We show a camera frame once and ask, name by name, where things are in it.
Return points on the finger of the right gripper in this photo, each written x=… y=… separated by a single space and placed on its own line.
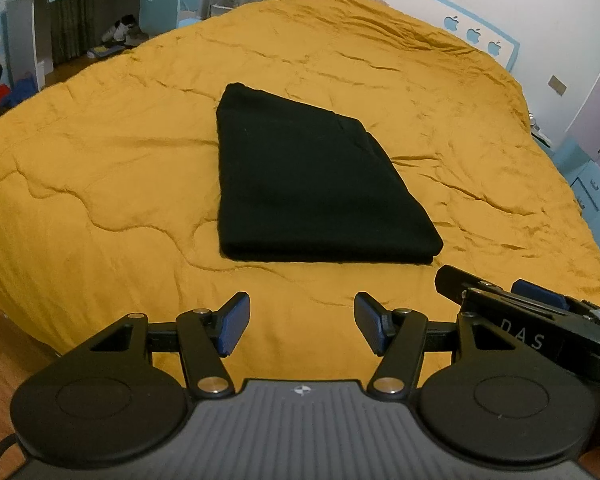
x=540 y=294

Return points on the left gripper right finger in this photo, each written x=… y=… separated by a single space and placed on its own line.
x=399 y=338

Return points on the white desk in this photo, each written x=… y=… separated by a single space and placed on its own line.
x=41 y=34

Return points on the blue bedside cabinet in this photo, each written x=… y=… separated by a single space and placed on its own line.
x=583 y=176

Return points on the wall switch plate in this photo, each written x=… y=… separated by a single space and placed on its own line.
x=557 y=85

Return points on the white sneakers on floor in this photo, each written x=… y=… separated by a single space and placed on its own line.
x=125 y=32

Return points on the black garment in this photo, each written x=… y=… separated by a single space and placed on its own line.
x=303 y=184

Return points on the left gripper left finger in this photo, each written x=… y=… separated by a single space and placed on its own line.
x=205 y=338

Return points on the mustard yellow bed quilt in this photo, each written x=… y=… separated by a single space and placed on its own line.
x=109 y=183

